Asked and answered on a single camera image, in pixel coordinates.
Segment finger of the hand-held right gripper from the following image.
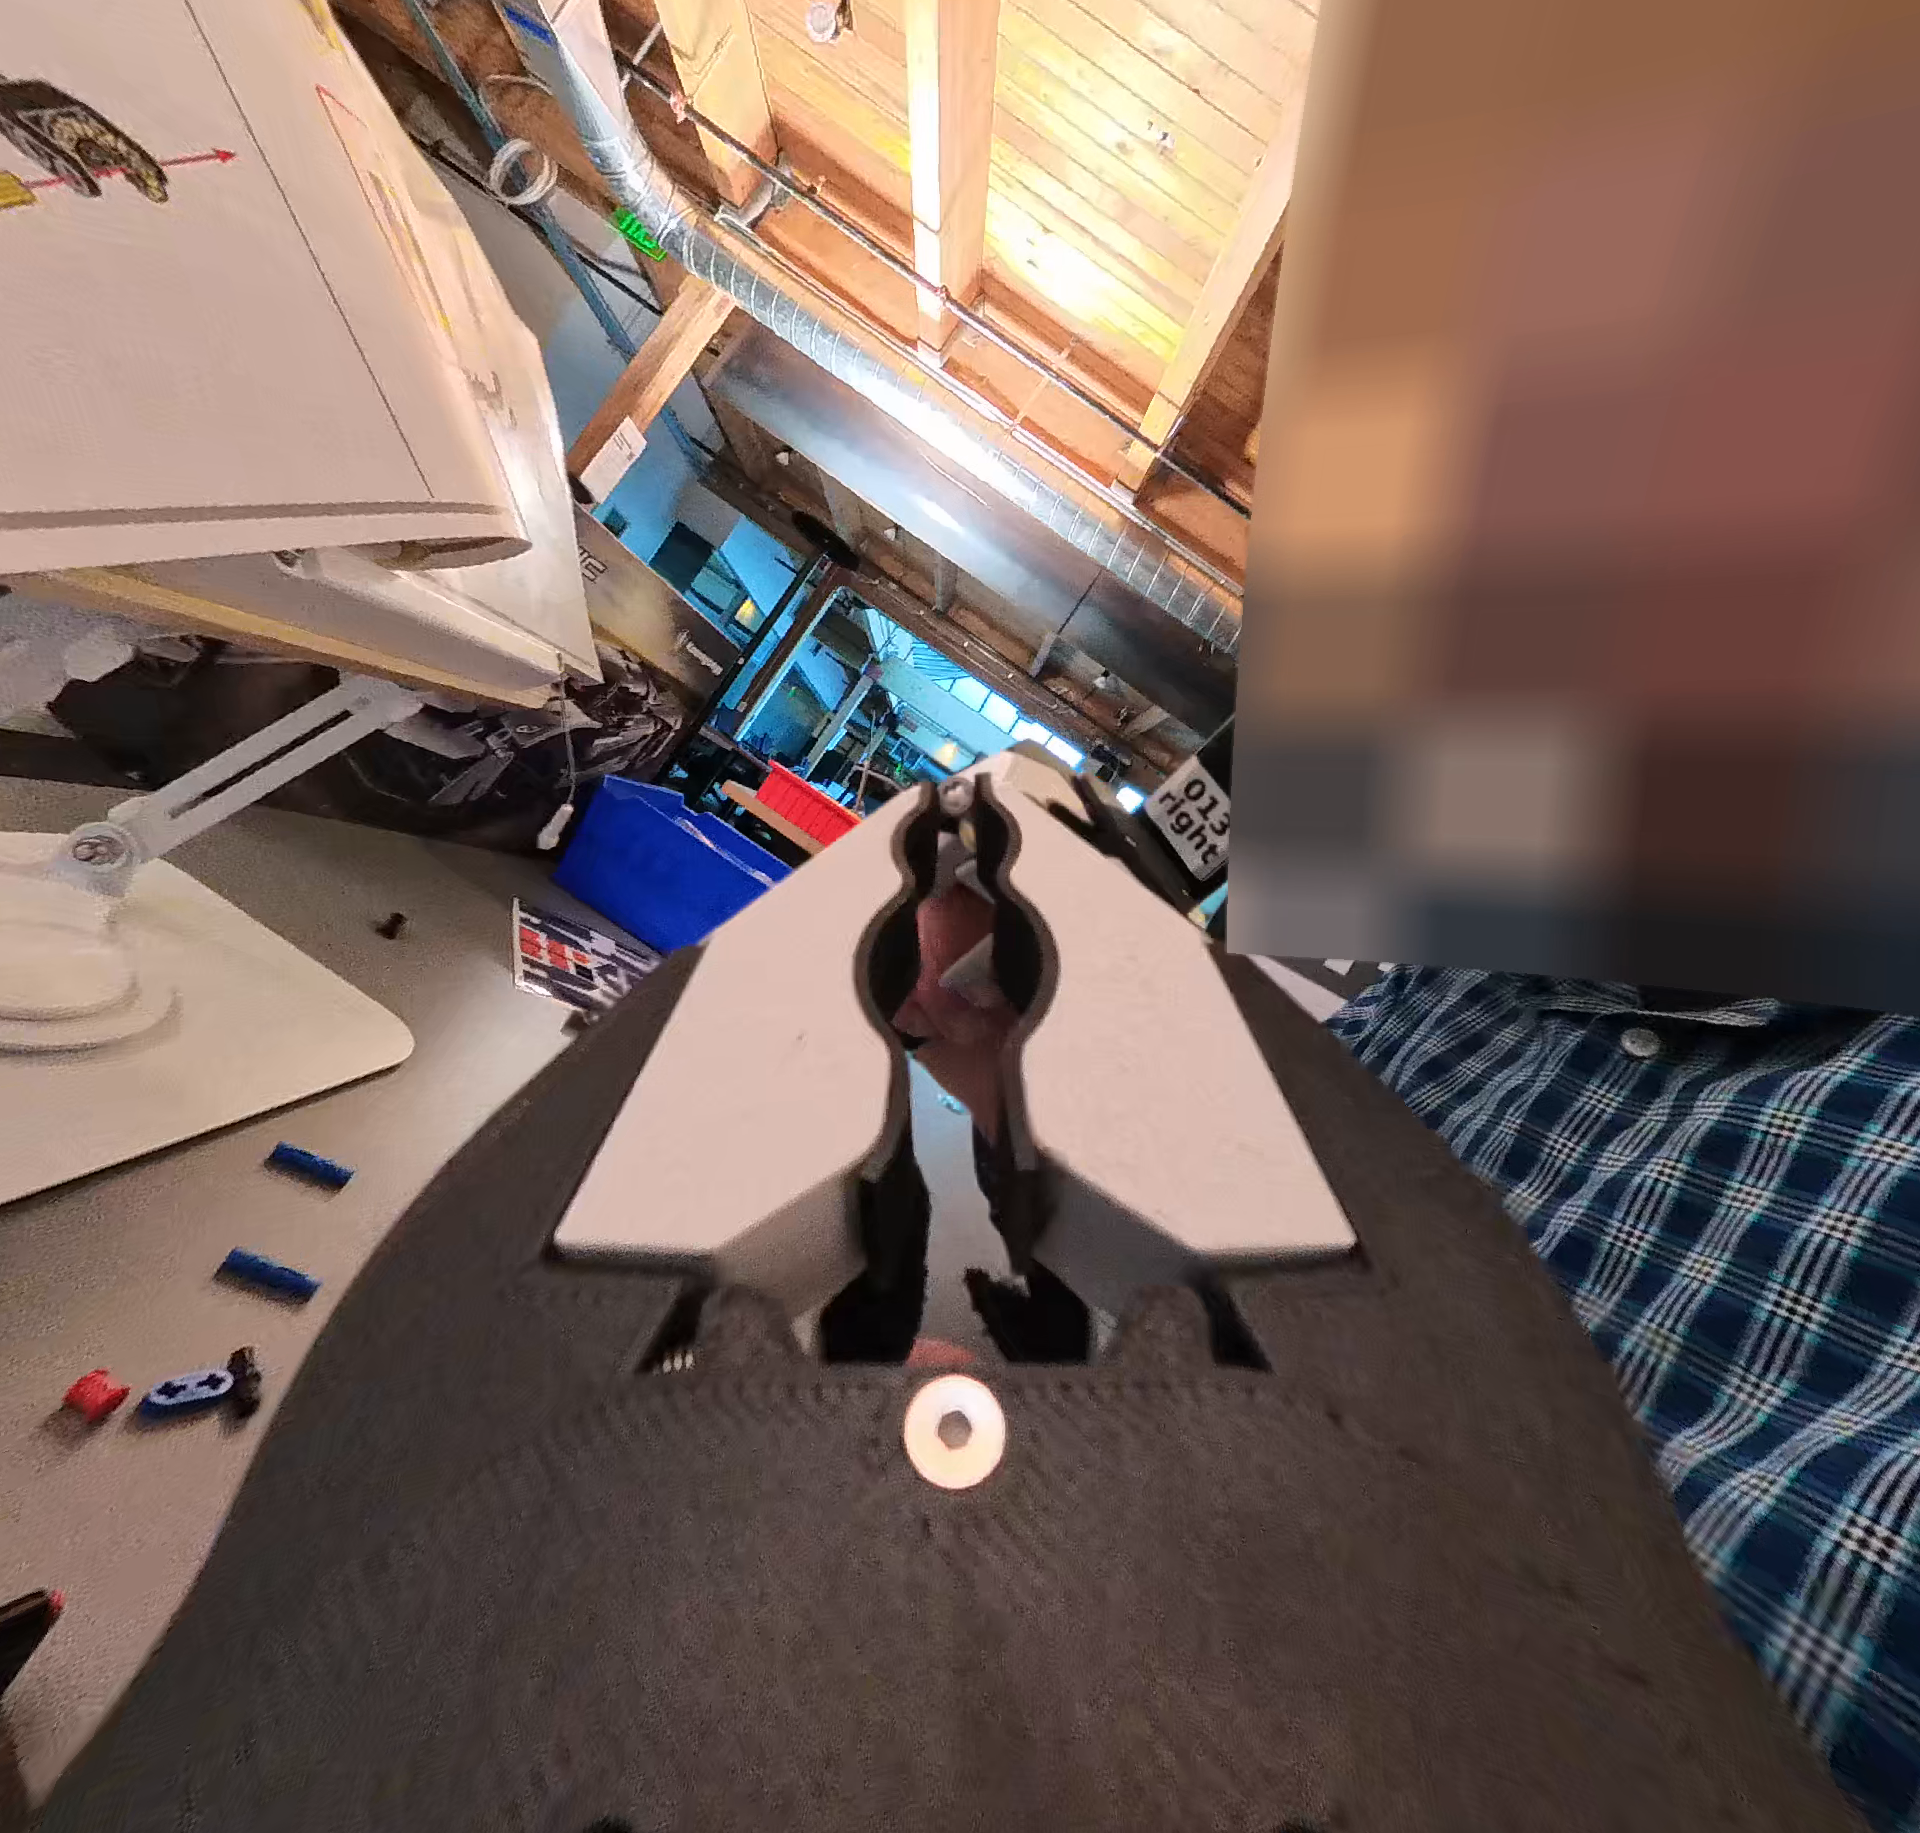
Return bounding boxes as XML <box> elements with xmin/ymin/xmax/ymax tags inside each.
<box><xmin>973</xmin><ymin>745</ymin><xmax>1212</xmax><ymax>938</ymax></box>

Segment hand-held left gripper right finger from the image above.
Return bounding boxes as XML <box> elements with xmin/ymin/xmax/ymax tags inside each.
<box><xmin>979</xmin><ymin>780</ymin><xmax>1363</xmax><ymax>1332</ymax></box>

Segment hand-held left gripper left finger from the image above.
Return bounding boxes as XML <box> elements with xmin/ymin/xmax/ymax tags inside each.
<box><xmin>552</xmin><ymin>781</ymin><xmax>944</xmax><ymax>1340</ymax></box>

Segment lego sticker sheet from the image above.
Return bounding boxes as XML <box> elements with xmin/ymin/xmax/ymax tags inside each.
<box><xmin>510</xmin><ymin>894</ymin><xmax>663</xmax><ymax>1011</ymax></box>

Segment scattered blue lego pins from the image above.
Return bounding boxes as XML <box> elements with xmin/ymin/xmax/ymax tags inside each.
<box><xmin>214</xmin><ymin>1140</ymin><xmax>361</xmax><ymax>1304</ymax></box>

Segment dark printed lego box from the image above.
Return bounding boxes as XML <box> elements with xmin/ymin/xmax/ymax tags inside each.
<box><xmin>0</xmin><ymin>504</ymin><xmax>723</xmax><ymax>856</ymax></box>

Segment blue lego liftarm black pin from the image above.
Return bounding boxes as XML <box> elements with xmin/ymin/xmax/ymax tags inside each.
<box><xmin>139</xmin><ymin>1344</ymin><xmax>268</xmax><ymax>1423</ymax></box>

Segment lego instruction booklet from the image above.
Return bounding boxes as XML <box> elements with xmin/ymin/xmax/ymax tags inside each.
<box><xmin>0</xmin><ymin>0</ymin><xmax>602</xmax><ymax>680</ymax></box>

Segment person's right hand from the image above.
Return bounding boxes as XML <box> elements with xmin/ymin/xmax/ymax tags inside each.
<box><xmin>896</xmin><ymin>884</ymin><xmax>1015</xmax><ymax>1160</ymax></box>

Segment red plastic bin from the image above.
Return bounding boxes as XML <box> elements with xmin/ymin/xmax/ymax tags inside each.
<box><xmin>756</xmin><ymin>760</ymin><xmax>870</xmax><ymax>856</ymax></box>

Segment blue plastic bin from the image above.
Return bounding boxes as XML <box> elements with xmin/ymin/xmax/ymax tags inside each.
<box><xmin>552</xmin><ymin>774</ymin><xmax>791</xmax><ymax>952</ymax></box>

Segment white book stand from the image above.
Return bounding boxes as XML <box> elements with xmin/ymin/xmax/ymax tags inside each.
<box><xmin>0</xmin><ymin>541</ymin><xmax>602</xmax><ymax>1209</ymax></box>

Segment person's torso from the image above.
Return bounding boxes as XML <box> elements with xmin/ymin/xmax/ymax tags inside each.
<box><xmin>1327</xmin><ymin>962</ymin><xmax>1920</xmax><ymax>1833</ymax></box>

